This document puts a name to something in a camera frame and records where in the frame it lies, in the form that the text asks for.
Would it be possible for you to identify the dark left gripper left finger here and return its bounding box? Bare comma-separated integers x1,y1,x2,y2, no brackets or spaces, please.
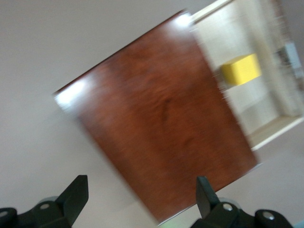
33,175,89,228

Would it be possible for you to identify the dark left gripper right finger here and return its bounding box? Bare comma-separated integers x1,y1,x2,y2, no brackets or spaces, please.
196,176,241,228

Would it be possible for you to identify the light wood drawer white handle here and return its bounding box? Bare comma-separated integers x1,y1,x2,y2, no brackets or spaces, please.
189,0,304,152

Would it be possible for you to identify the yellow block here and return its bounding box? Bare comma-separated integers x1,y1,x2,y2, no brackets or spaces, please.
219,53,262,86

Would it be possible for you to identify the dark red wooden cabinet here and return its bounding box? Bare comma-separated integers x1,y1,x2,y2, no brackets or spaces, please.
53,9,260,222

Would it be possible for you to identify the brown table cloth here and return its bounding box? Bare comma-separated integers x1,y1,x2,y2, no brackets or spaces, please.
0,0,304,228

